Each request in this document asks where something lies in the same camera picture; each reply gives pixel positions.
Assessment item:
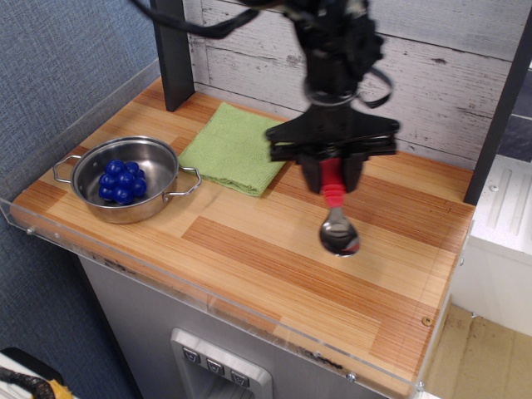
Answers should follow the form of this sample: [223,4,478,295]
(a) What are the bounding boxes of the right dark vertical post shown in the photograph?
[463,12,531,205]

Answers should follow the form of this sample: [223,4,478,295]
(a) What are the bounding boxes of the grey dispenser control panel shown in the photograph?
[170,328,273,398]

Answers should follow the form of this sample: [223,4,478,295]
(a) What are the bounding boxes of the white plastic side unit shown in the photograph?
[451,155,531,335]

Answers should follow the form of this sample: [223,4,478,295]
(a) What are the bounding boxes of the dark vertical post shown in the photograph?
[154,22,195,111]
[463,12,531,205]

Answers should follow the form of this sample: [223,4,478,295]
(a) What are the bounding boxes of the clear acrylic table guard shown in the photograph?
[16,69,478,397]

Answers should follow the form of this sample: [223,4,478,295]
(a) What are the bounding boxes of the green folded cloth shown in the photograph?
[180,102,284,197]

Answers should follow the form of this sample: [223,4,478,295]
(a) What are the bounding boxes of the left dark vertical post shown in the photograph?
[154,22,195,111]

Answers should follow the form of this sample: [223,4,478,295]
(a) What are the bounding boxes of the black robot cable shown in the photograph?
[357,66,394,110]

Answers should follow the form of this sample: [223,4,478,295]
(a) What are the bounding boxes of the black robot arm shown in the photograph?
[245,1,400,194]

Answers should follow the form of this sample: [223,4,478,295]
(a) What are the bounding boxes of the black yellow object bottom left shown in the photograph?
[1,367,75,399]

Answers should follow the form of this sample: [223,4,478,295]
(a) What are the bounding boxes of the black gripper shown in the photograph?
[266,104,400,194]

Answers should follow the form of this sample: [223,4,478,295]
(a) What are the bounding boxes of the small steel pot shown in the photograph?
[52,136,202,224]

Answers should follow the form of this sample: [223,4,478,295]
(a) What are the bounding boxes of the blue toy grape cluster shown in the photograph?
[98,159,147,205]

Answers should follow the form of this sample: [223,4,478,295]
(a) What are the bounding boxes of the red handled metal spoon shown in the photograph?
[319,158,360,257]

